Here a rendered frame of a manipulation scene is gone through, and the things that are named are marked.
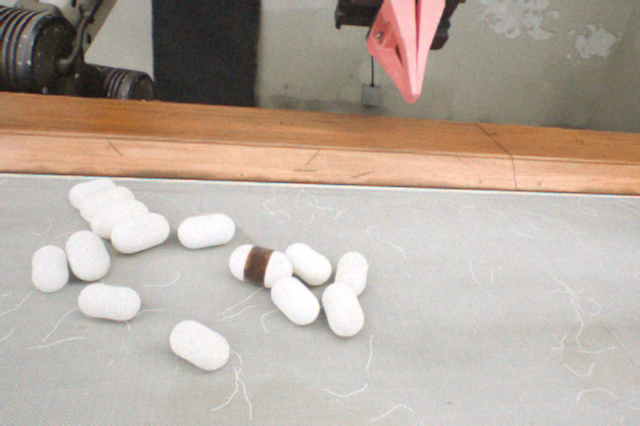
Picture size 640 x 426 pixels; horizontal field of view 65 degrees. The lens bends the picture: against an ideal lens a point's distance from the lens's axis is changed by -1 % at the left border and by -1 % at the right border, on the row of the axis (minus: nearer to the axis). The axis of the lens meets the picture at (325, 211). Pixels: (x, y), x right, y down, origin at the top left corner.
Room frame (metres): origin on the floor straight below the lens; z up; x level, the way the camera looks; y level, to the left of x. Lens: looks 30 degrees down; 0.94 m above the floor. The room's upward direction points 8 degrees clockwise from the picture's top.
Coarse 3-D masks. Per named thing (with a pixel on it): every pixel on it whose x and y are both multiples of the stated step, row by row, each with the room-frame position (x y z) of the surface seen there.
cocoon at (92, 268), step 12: (72, 240) 0.23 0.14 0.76; (84, 240) 0.23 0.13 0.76; (96, 240) 0.24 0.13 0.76; (72, 252) 0.22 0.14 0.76; (84, 252) 0.22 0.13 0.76; (96, 252) 0.22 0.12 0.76; (72, 264) 0.22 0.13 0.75; (84, 264) 0.22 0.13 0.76; (96, 264) 0.22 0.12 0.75; (108, 264) 0.23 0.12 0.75; (84, 276) 0.21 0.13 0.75; (96, 276) 0.22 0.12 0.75
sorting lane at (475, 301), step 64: (0, 192) 0.30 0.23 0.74; (64, 192) 0.31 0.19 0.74; (192, 192) 0.34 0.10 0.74; (256, 192) 0.35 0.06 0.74; (320, 192) 0.37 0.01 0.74; (384, 192) 0.39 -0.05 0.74; (448, 192) 0.40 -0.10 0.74; (512, 192) 0.42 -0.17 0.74; (0, 256) 0.23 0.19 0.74; (128, 256) 0.25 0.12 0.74; (192, 256) 0.26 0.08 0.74; (384, 256) 0.29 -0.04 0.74; (448, 256) 0.30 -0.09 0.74; (512, 256) 0.31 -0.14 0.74; (576, 256) 0.33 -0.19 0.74; (0, 320) 0.18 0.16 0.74; (64, 320) 0.19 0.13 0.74; (128, 320) 0.20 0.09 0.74; (256, 320) 0.21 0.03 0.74; (320, 320) 0.22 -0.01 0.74; (384, 320) 0.23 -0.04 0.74; (448, 320) 0.23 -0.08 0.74; (512, 320) 0.24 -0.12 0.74; (576, 320) 0.25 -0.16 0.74; (0, 384) 0.15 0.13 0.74; (64, 384) 0.15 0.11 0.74; (128, 384) 0.16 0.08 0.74; (192, 384) 0.16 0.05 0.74; (256, 384) 0.17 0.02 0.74; (320, 384) 0.17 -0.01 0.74; (384, 384) 0.18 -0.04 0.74; (448, 384) 0.18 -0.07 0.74; (512, 384) 0.19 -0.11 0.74; (576, 384) 0.20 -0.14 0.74
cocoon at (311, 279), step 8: (288, 248) 0.26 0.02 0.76; (296, 248) 0.26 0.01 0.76; (304, 248) 0.26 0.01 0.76; (288, 256) 0.25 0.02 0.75; (296, 256) 0.25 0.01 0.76; (304, 256) 0.25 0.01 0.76; (312, 256) 0.25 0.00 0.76; (320, 256) 0.25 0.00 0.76; (296, 264) 0.25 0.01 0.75; (304, 264) 0.25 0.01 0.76; (312, 264) 0.25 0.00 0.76; (320, 264) 0.25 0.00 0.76; (328, 264) 0.25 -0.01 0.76; (296, 272) 0.25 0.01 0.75; (304, 272) 0.24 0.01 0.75; (312, 272) 0.24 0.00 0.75; (320, 272) 0.24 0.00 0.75; (328, 272) 0.25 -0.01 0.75; (312, 280) 0.24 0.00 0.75; (320, 280) 0.24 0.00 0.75
